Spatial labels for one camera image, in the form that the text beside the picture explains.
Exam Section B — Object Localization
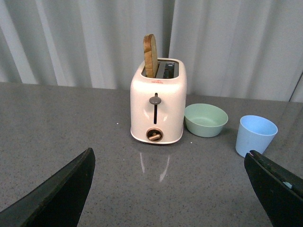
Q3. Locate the green bowl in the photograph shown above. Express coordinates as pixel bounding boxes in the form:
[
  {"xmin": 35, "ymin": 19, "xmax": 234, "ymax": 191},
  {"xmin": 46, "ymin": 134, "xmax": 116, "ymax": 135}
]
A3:
[{"xmin": 185, "ymin": 104, "xmax": 229, "ymax": 138}]

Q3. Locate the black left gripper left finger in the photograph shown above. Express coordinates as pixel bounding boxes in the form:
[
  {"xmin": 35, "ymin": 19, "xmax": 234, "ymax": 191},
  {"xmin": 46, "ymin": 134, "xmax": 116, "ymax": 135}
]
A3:
[{"xmin": 0, "ymin": 148, "xmax": 95, "ymax": 227}]

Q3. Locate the light blue cup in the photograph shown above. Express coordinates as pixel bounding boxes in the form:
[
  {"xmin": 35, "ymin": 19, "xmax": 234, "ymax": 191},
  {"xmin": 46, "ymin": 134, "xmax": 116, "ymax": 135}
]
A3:
[{"xmin": 235, "ymin": 115, "xmax": 278, "ymax": 157}]

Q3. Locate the cream white toaster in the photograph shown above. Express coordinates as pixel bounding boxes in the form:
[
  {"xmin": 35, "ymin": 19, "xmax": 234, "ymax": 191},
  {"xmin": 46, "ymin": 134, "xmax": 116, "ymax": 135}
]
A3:
[{"xmin": 130, "ymin": 58, "xmax": 187, "ymax": 144}]

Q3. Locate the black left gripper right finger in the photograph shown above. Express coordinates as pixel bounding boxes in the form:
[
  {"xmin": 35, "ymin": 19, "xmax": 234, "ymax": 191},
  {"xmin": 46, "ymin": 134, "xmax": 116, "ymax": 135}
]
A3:
[{"xmin": 244, "ymin": 150, "xmax": 303, "ymax": 227}]

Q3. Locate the grey curtain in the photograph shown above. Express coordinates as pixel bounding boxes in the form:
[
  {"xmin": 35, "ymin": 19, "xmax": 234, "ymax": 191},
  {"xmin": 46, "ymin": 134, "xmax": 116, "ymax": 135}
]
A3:
[{"xmin": 0, "ymin": 0, "xmax": 303, "ymax": 102}]

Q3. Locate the toast bread slice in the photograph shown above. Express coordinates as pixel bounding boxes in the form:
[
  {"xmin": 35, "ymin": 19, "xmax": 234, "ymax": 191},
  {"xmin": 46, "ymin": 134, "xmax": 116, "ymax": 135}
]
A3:
[{"xmin": 143, "ymin": 34, "xmax": 158, "ymax": 78}]

